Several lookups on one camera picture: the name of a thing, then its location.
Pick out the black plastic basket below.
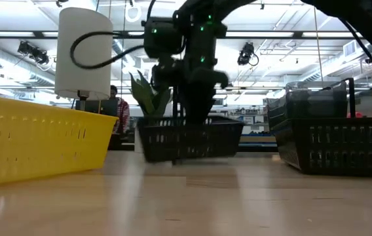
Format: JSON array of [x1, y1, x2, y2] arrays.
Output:
[[270, 117, 372, 177], [136, 115, 246, 164]]

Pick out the black ceiling-mounted camera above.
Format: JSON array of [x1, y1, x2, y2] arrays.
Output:
[[16, 40, 50, 66], [236, 41, 260, 67]]

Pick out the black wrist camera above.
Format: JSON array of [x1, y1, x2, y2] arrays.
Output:
[[141, 15, 187, 59]]

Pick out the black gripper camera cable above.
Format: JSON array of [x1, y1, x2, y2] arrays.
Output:
[[69, 30, 148, 71]]

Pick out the yellow plastic basket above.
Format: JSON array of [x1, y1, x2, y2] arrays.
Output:
[[0, 92, 119, 189]]

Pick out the person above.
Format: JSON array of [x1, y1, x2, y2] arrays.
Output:
[[108, 85, 131, 151]]

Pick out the black metal rig frame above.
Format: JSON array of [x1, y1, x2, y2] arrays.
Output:
[[322, 77, 357, 119]]

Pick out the green artificial plant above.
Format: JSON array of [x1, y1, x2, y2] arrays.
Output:
[[129, 69, 174, 118]]

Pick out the black upright rod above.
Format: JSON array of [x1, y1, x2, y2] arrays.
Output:
[[172, 85, 184, 165]]

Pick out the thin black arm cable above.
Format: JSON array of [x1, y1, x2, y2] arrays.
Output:
[[338, 18, 372, 93]]

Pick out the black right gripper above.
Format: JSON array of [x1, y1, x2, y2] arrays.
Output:
[[151, 35, 230, 126]]

